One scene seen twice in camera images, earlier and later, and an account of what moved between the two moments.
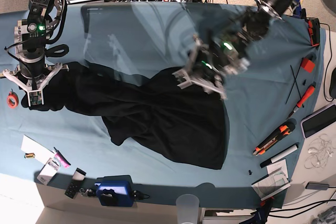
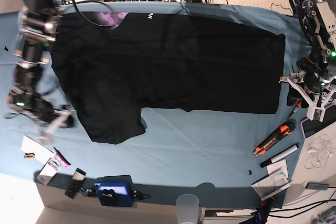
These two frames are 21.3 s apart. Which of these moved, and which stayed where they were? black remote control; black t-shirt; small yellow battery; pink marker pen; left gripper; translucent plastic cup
Moved: left gripper; black t-shirt
Stayed: translucent plastic cup; small yellow battery; pink marker pen; black remote control
